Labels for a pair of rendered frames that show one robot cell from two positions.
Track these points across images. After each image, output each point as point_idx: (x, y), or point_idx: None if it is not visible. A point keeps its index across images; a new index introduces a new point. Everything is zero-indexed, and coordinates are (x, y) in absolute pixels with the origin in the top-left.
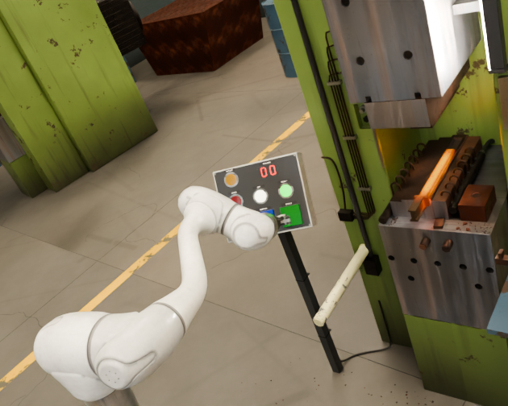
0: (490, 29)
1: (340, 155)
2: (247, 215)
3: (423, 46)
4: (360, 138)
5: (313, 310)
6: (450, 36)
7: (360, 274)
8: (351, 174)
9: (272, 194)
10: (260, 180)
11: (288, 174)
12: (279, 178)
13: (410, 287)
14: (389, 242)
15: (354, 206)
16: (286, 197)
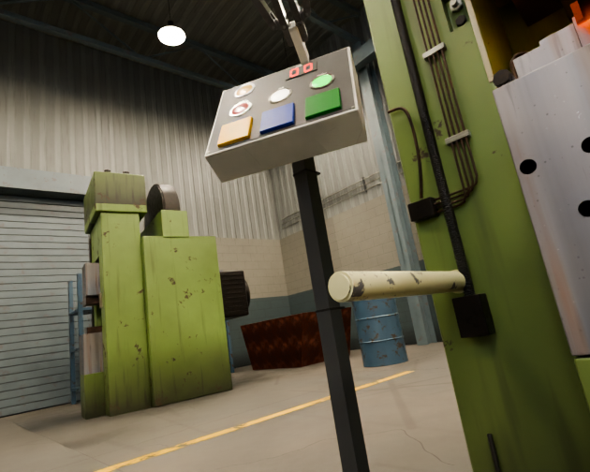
0: None
1: (418, 88)
2: None
3: None
4: (451, 48)
5: (341, 396)
6: None
7: (448, 361)
8: (434, 125)
9: (299, 90)
10: (287, 81)
11: (331, 66)
12: (316, 73)
13: (587, 242)
14: (522, 123)
15: (438, 180)
16: (320, 87)
